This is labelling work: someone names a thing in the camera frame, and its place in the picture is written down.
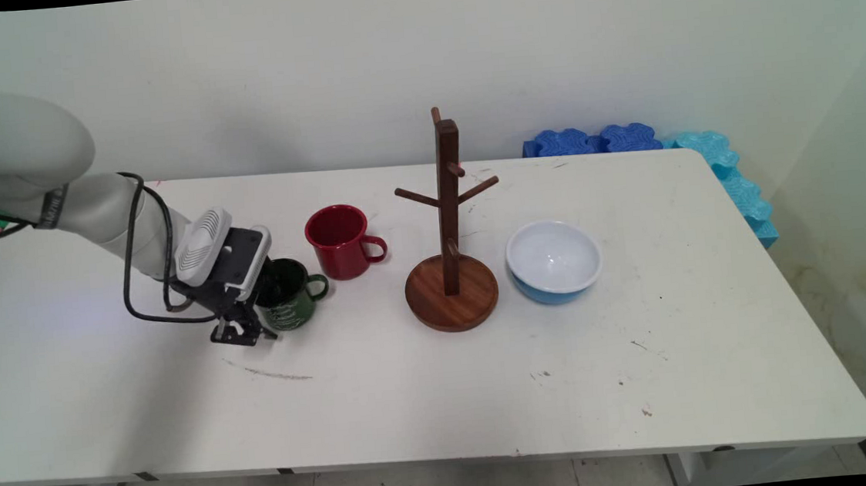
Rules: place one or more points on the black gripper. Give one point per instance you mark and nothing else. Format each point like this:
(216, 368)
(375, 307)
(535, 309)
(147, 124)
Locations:
(225, 306)

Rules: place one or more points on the green enamel mug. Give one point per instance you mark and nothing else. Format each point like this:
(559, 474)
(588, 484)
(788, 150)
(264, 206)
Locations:
(290, 297)

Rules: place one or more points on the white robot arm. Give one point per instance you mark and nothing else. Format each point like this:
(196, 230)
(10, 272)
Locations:
(24, 159)

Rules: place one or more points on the red enamel mug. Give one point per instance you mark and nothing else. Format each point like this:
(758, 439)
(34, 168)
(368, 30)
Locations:
(339, 244)

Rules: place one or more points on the brown wooden mug tree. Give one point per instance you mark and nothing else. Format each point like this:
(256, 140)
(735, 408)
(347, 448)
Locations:
(448, 195)

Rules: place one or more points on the blue and white bowl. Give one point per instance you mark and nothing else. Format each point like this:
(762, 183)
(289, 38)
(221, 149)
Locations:
(553, 260)

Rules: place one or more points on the dark blue foam tile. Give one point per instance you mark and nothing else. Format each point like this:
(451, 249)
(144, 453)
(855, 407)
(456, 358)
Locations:
(629, 138)
(560, 142)

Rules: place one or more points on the light blue foam tile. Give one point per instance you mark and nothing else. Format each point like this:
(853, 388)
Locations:
(747, 203)
(708, 148)

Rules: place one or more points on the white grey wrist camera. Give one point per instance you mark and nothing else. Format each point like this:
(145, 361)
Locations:
(205, 245)

